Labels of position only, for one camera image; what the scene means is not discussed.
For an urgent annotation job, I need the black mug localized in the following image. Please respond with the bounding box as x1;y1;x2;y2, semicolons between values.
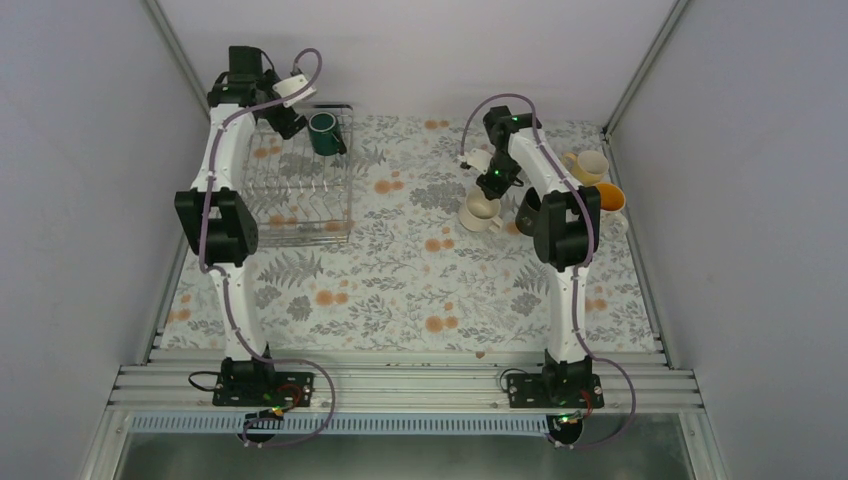
515;188;541;237

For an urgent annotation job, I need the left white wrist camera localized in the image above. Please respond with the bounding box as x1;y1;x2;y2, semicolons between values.
272;73;317;107

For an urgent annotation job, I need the iridescent floral mug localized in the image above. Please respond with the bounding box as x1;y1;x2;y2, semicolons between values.
595;182;630;241

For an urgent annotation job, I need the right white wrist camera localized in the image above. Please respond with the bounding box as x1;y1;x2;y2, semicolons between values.
459;148;493;173

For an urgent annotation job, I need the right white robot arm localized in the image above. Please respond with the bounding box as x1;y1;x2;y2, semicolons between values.
477;106;600;407

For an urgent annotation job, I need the beige cream mug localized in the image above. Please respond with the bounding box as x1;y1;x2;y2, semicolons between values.
458;187;503;232

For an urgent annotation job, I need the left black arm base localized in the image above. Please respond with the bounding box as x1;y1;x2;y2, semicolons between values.
212;357;315;410

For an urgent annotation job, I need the wire dish rack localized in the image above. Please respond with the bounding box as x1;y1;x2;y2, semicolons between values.
226;103;353;248

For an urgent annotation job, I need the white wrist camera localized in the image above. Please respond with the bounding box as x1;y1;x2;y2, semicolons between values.
459;148;493;173
272;73;317;107

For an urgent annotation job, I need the yellow mug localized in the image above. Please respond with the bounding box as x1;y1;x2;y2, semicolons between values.
562;150;610;186

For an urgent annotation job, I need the teal green mug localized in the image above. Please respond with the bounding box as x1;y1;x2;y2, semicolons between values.
307;112;347;157

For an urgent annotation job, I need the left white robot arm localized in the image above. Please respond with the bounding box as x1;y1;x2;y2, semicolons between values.
174;46;306;405

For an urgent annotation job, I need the aluminium rail frame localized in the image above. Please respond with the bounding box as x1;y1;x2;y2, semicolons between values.
82;347;726;479

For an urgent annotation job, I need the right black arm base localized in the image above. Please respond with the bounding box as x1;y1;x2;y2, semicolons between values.
499;352;605;409

